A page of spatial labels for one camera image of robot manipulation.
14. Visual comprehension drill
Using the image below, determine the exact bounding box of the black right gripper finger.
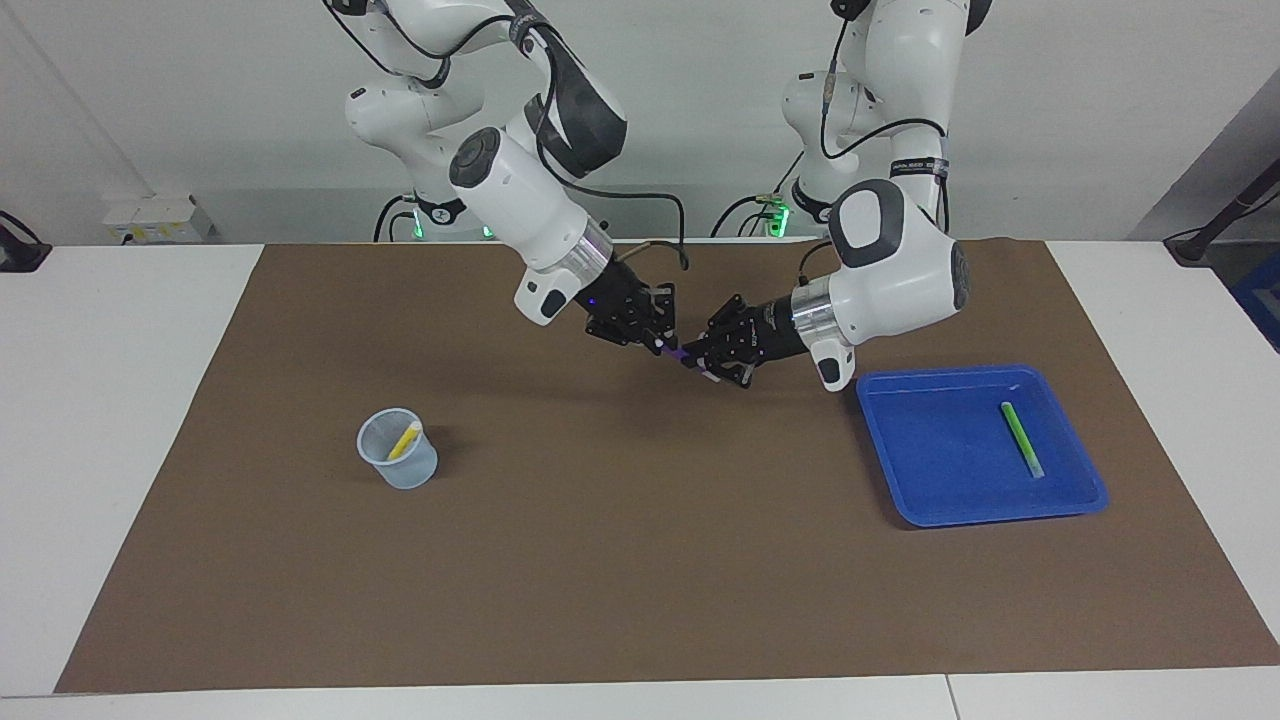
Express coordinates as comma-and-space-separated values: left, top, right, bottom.
585, 318, 651, 349
648, 283, 679, 346

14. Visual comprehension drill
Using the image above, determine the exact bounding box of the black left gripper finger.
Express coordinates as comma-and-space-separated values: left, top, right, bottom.
685, 345, 756, 389
708, 294, 751, 341

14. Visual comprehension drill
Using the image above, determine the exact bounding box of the purple pen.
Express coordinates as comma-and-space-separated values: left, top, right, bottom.
655, 338, 716, 376

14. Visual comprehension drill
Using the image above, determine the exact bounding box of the green pen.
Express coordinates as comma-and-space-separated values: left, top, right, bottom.
1001, 402, 1046, 479

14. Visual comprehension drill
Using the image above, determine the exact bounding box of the brown paper mat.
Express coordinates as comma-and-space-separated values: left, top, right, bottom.
55, 238, 1280, 694

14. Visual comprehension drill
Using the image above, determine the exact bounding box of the blue plastic tray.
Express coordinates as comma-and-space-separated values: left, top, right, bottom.
858, 365, 1109, 528

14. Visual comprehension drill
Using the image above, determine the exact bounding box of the translucent plastic cup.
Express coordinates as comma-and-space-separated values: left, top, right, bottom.
357, 408, 439, 491

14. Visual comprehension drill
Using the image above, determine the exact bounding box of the black stand pole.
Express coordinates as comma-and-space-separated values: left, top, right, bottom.
1165, 160, 1280, 266

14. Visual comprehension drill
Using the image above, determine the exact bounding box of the blue crate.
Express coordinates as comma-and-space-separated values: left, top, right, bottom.
1232, 250, 1280, 353

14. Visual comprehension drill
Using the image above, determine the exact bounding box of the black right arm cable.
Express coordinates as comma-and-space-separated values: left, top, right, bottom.
510, 0, 691, 271

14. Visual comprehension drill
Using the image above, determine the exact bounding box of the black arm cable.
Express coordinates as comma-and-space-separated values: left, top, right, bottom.
510, 0, 691, 271
800, 0, 951, 286

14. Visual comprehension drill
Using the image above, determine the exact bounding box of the black base cable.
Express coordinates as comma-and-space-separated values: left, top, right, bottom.
375, 195, 421, 243
712, 150, 801, 238

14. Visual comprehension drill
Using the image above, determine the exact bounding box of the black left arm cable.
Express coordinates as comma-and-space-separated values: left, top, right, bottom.
800, 0, 951, 286

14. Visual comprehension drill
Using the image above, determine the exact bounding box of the white wall socket box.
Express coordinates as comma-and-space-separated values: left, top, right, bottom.
103, 195, 216, 244

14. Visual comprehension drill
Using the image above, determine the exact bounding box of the black clamp mount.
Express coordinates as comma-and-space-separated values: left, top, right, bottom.
0, 210, 53, 273

